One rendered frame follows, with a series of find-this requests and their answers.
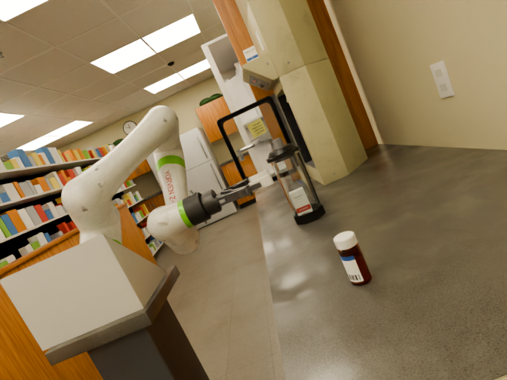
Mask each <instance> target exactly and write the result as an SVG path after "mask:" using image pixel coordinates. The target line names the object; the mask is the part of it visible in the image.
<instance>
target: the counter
mask: <svg viewBox="0 0 507 380"><path fill-rule="evenodd" d="M365 152H366V154H367V157H368V159H367V160H366V161H365V162H363V163H362V164H361V165H360V166H359V167H357V168H356V169H355V170H354V171H352V172H351V173H350V174H349V175H348V176H344V177H343V178H341V179H338V180H336V181H334V182H331V183H329V184H327V185H323V184H321V183H320V182H318V181H317V180H315V179H313V178H312V177H309V178H310V179H311V181H312V184H313V186H314V189H315V191H316V194H317V196H318V199H319V201H320V203H321V204H322V205H323V207H324V210H325V212H326V213H325V214H324V215H323V216H322V217H321V218H320V219H317V220H315V221H313V222H310V223H309V224H304V225H297V224H296V222H295V219H294V217H293V215H292V214H293V213H292V211H291V209H290V206H289V204H288V202H287V199H286V197H285V195H284V192H283V191H282V188H281V186H280V184H279V181H278V180H276V181H274V184H271V185H269V186H267V187H265V188H262V189H260V190H259V191H256V192H255V197H256V202H257V210H258V215H259V220H260V228H261V233H262V239H263V247H264V252H265V257H266V265H267V270H268V275H269V284H270V289H271V294H272V302H273V307H274V312H275V320H276V326H277V331H278V339H279V344H280V349H281V357H282V362H283V367H284V376H285V380H507V150H503V149H472V148H455V147H439V146H407V145H390V144H376V145H374V146H372V147H370V148H368V149H365ZM344 231H352V232H354V233H355V236H356V238H357V241H358V244H359V246H360V248H361V251H362V253H363V255H364V258H365V260H366V263H367V266H368V268H369V270H370V273H371V275H372V279H371V281H370V282H369V283H367V284H365V285H363V286H356V285H353V284H352V282H351V281H350V279H349V276H348V274H347V272H346V269H345V267H344V264H343V262H342V260H341V258H340V255H339V252H338V249H337V248H336V245H335V243H334V241H333V239H334V238H335V236H337V235H338V234H340V233H342V232H344Z"/></svg>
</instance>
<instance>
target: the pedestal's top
mask: <svg viewBox="0 0 507 380"><path fill-rule="evenodd" d="M164 270H165V271H166V274H165V276H164V277H163V279H162V280H161V282H160V284H159V285H158V287H157V288H156V290H155V292H154V293H153V294H152V296H151V298H150V299H149V301H148V302H147V304H146V306H145V307H144V308H143V309H141V310H139V311H136V312H134V313H132V314H129V315H127V316H125V317H122V318H120V319H117V320H115V321H113V322H111V323H108V324H106V325H104V326H101V327H99V328H96V329H94V330H91V331H90V332H87V333H85V334H82V335H80V336H77V337H75V338H73V339H70V340H69V341H66V342H64V343H61V344H59V345H56V346H54V347H52V348H50V349H49V350H48V351H47V352H46V353H45V356H46V358H47V359H48V361H49V363H50V365H52V366H53V365H55V364H57V363H60V362H62V361H64V360H68V359H69V358H71V357H74V356H77V355H79V354H82V353H84V352H86V351H89V350H91V349H93V348H96V347H99V346H101V345H104V344H106V343H108V342H111V341H113V340H115V339H118V338H121V337H122V336H126V335H127V334H130V333H133V332H135V331H137V330H139V329H142V328H144V327H147V326H149V325H152V324H153V322H154V320H155V318H156V317H157V315H158V313H159V311H160V310H161V307H162V305H163V304H164V302H165V300H166V298H167V297H168V295H169V293H170V291H171V290H172V288H173V286H174V284H175V283H176V281H177V278H178V277H179V275H180V272H179V270H178V268H177V267H176V265H173V266H171V267H169V268H166V269H164Z"/></svg>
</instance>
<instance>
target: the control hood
mask: <svg viewBox="0 0 507 380"><path fill-rule="evenodd" d="M242 76H243V82H246V83H248V84H250V76H253V77H255V78H258V79H260V80H262V81H265V82H268V83H269V85H268V87H267V89H266V91H270V90H272V88H273V87H274V85H275V83H276V81H277V80H278V73H277V71H276V69H275V66H274V64H273V62H272V59H271V57H270V55H269V54H265V55H263V56H261V57H258V58H256V59H255V60H252V61H250V62H248V63H245V64H244V65H242ZM251 85H253V84H251ZM254 86H255V85H254ZM255 87H257V86H255ZM259 88H261V87H259ZM261 89H263V88H261ZM263 90H265V89H263Z"/></svg>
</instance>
